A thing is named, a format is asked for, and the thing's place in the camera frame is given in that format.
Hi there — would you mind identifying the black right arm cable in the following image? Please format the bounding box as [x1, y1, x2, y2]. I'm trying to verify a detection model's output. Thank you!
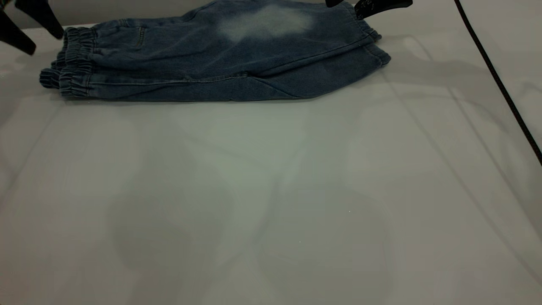
[454, 0, 542, 166]

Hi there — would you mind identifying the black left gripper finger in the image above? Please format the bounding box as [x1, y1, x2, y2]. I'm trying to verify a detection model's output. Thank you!
[15, 0, 64, 40]
[0, 8, 37, 56]

